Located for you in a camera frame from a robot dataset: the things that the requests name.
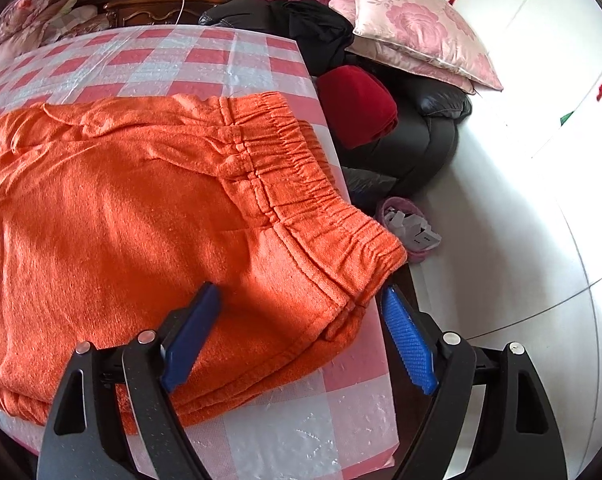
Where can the dark grey jacket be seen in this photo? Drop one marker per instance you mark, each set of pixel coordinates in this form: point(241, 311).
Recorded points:
point(241, 12)

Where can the black leather sofa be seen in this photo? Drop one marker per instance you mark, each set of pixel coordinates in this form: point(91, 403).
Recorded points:
point(421, 145)

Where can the white box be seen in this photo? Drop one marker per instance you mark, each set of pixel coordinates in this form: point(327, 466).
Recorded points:
point(421, 232)

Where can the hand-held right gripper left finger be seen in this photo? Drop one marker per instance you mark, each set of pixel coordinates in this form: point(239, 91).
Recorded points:
point(191, 335)

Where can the pink basket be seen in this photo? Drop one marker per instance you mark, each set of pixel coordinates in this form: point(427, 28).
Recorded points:
point(385, 210)

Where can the carved wooden nightstand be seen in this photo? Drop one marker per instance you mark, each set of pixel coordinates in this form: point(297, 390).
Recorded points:
point(151, 10)

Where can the green wall sticker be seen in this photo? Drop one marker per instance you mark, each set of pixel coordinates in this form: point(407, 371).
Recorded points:
point(567, 117)

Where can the black clothes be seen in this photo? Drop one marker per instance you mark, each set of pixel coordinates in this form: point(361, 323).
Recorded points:
point(316, 35)

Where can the large pink floral pillow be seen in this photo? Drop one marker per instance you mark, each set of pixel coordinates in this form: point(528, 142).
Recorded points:
point(411, 15)

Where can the red white checkered tablecloth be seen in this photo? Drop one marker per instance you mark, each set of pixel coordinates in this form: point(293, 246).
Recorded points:
point(181, 55)

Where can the dark red cushion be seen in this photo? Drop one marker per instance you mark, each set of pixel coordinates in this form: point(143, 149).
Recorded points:
point(356, 100)

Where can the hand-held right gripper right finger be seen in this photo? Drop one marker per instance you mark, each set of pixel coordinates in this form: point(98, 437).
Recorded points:
point(408, 340)

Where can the floral bedding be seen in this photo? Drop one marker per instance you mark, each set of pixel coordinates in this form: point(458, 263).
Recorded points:
point(31, 10)

